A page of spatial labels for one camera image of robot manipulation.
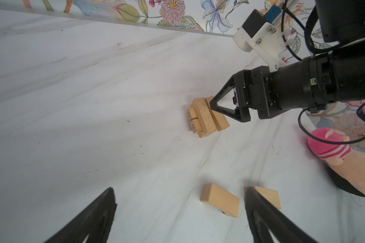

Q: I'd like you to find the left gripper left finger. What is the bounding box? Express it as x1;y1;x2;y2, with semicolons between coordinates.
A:
46;187;117;243

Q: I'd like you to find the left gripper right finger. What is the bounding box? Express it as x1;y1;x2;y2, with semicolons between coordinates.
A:
244;187;316;243

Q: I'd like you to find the plain wood block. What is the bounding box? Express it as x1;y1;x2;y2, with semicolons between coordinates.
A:
190;118;202;133
192;98;218;138
187;105;198;120
205;96;230;132

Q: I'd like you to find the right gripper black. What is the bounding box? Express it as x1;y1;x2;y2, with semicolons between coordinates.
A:
209;56;335;123

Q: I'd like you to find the pink plush toy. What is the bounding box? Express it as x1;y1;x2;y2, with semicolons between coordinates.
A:
307;128;365;197

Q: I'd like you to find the arched wood block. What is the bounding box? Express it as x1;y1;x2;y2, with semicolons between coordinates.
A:
200;183;240;218
244;186;281;210

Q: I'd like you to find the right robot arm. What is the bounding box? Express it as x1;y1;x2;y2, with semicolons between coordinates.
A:
210;1;365;123

